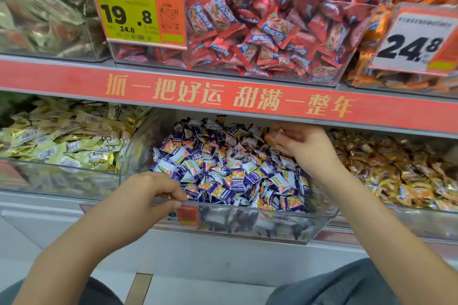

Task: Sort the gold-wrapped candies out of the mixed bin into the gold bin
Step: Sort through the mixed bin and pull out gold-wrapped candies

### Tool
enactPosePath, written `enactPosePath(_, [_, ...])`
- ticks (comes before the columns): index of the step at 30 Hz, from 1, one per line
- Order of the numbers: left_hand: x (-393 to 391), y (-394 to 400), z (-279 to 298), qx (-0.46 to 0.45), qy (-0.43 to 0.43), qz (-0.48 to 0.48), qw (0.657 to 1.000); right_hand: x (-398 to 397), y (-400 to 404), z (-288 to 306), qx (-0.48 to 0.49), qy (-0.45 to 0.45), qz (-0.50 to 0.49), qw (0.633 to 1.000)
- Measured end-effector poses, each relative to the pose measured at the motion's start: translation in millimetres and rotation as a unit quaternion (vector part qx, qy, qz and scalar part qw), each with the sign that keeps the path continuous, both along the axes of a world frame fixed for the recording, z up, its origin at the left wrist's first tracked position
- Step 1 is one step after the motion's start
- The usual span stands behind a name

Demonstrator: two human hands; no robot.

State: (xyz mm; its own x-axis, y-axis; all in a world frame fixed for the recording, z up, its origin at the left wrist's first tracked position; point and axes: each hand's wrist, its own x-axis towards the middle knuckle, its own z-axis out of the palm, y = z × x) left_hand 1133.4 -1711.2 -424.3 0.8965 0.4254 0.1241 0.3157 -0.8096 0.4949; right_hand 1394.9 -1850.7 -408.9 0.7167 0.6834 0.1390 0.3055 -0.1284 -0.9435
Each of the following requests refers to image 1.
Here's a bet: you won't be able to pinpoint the person's left hand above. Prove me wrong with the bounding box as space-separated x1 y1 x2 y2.
103 172 189 249

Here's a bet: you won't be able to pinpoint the person's right hand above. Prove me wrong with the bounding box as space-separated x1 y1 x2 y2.
266 124 345 188

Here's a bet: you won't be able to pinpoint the orange candy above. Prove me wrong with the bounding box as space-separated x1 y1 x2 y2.
265 129 284 146

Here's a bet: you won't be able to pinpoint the clear bin of purple candies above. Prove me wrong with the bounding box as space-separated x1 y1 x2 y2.
120 108 339 245

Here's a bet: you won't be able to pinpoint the person's right forearm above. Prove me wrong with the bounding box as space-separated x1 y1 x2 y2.
309 160 458 305

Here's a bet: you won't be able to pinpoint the person's left forearm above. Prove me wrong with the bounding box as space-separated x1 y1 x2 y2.
14 205 123 305

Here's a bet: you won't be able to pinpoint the small orange price tag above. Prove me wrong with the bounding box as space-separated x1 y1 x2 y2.
167 205 200 227

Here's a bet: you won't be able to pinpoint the pile of purple wrapped candies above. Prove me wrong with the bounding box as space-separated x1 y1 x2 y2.
152 117 312 214

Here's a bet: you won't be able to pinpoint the white shelf base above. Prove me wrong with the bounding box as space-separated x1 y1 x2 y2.
0 190 458 273

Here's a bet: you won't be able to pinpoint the clear bin of red candies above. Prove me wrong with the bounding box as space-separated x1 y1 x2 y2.
86 0 391 88

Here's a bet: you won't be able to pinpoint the clear bin of orange candies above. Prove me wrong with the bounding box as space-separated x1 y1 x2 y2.
339 0 458 97

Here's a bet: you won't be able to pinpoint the clear bin of yellow candies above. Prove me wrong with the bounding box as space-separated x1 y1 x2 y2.
0 96 155 200

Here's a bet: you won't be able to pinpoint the pile of golden brown candies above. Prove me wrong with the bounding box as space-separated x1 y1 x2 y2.
327 129 458 213

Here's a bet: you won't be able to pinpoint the pile of red wrapped candies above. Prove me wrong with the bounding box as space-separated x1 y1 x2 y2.
102 0 380 84

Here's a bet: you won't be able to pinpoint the pile of yellow wrapped candies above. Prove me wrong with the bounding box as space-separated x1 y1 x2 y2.
0 97 151 174

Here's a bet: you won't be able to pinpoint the pile of orange wrapped candies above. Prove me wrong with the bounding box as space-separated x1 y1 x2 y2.
345 0 458 93

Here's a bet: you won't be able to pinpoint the grey trousers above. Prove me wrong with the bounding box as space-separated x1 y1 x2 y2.
0 258 400 305

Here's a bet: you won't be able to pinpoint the clear bin of golden candies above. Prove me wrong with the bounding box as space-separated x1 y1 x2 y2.
322 129 458 242

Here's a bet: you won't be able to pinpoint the red shelf edge strip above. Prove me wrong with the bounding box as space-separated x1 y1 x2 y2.
0 56 458 138

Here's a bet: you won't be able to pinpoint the white and orange price tag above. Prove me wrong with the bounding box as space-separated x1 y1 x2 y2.
369 3 458 77

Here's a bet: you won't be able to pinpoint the clear bin of green candies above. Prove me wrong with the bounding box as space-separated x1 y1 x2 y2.
0 0 112 63

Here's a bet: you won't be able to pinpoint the orange and green price tag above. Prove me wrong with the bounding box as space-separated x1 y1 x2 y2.
88 0 189 51

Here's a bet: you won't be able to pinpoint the pile of green silver candies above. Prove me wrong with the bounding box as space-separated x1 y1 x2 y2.
0 0 108 59

